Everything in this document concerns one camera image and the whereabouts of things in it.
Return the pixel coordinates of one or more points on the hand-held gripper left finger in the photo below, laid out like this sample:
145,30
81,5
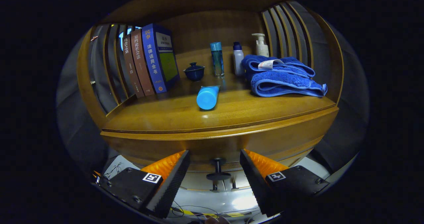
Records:
169,186

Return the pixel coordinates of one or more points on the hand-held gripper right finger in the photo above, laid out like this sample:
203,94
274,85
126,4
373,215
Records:
258,186

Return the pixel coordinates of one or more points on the wooden drawer with black knob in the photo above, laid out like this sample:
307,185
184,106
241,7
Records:
215,146

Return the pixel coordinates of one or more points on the light blue cosmetic tube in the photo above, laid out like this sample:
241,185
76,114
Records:
208,98

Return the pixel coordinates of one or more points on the wooden countertop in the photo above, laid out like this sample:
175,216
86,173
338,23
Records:
232,111

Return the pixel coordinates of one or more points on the wooden cabinet with slatted sides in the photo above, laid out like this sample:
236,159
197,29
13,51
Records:
205,28

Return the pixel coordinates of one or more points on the yellow black floor tape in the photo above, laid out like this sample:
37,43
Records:
232,214

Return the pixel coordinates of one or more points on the folded blue towel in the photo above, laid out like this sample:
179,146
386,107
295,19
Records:
281,81

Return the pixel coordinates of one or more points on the dark blue lidded teacup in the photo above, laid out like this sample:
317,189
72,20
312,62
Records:
194,73

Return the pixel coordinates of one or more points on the dark brown book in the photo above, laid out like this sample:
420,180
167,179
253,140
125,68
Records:
132,68

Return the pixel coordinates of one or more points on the reddish brown book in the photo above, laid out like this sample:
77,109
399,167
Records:
142,63

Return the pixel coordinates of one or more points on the white bottle with blue cap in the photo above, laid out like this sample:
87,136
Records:
238,61

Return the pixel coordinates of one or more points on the thick blue book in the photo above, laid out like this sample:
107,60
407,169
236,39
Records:
159,56

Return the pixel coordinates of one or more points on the clear blue glass bottle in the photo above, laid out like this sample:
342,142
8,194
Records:
217,60

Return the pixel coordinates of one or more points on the white pump bottle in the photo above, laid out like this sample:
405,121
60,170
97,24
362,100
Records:
261,48

